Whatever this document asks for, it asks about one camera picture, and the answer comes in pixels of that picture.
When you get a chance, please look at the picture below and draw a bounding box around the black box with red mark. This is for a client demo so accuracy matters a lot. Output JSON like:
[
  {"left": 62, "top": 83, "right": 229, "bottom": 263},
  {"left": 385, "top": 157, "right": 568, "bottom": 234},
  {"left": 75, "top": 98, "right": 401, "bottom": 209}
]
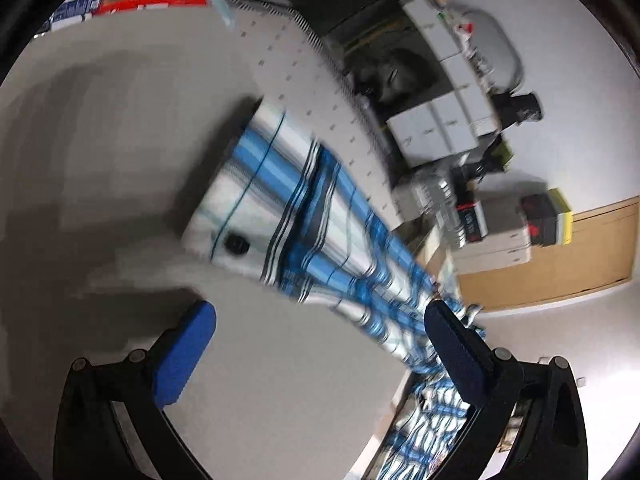
[{"left": 520, "top": 192, "right": 561, "bottom": 247}]

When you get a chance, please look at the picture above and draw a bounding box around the yellow and black box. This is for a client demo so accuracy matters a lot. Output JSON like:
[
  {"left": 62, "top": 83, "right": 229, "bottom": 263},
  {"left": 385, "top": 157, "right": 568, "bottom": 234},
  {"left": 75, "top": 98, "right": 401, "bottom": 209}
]
[{"left": 547, "top": 187, "right": 573, "bottom": 246}]

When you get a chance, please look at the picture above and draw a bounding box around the blue and white carton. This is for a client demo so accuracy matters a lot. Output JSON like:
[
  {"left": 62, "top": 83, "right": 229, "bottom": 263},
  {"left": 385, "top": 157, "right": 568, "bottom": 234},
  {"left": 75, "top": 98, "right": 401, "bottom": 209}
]
[{"left": 50, "top": 0, "right": 108, "bottom": 31}]

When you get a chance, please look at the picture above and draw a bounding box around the black case with red trim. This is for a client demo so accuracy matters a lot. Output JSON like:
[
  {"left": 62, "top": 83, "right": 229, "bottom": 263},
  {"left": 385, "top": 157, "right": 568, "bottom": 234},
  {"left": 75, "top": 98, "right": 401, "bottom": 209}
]
[{"left": 452, "top": 165, "right": 488, "bottom": 243}]

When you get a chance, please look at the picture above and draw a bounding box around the silver suitcase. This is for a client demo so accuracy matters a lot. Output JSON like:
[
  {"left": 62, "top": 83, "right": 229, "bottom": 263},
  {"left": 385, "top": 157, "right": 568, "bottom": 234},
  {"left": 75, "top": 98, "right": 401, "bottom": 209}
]
[{"left": 395, "top": 167, "right": 461, "bottom": 226}]

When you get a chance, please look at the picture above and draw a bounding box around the grey low table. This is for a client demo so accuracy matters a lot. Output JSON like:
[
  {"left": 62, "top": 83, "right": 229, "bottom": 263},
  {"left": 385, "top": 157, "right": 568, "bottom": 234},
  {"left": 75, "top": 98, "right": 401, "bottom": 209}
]
[{"left": 0, "top": 7, "right": 401, "bottom": 480}]

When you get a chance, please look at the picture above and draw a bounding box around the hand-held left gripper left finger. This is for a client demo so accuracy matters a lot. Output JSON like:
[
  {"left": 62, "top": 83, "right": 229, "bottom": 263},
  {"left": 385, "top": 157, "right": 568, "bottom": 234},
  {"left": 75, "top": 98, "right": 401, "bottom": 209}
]
[{"left": 52, "top": 300, "right": 218, "bottom": 480}]

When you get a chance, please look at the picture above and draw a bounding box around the black desk appliance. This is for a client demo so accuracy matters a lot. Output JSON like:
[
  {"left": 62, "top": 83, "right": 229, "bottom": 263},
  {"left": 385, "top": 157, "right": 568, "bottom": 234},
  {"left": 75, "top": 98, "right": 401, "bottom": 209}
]
[{"left": 492, "top": 91, "right": 543, "bottom": 128}]

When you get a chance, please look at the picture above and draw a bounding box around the black bag under desk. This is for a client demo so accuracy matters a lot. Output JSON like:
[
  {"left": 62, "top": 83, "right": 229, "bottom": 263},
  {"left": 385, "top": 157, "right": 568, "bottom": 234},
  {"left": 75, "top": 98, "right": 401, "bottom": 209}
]
[{"left": 352, "top": 47, "right": 443, "bottom": 106}]

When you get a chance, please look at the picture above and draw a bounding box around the blue plaid garment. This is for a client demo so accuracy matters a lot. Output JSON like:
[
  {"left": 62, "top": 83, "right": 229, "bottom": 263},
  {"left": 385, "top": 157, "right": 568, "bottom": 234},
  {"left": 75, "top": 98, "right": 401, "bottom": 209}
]
[{"left": 181, "top": 100, "right": 488, "bottom": 480}]

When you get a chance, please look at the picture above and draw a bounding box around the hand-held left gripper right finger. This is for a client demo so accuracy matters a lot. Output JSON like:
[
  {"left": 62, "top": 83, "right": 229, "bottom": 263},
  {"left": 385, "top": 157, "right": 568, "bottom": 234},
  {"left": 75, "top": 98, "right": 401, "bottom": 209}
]
[{"left": 424, "top": 299, "right": 588, "bottom": 480}]

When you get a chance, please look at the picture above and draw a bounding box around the white desk with drawers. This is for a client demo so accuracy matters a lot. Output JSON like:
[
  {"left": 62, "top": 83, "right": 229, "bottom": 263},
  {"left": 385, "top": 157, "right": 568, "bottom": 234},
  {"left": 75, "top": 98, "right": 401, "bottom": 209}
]
[{"left": 387, "top": 0, "right": 503, "bottom": 166}]

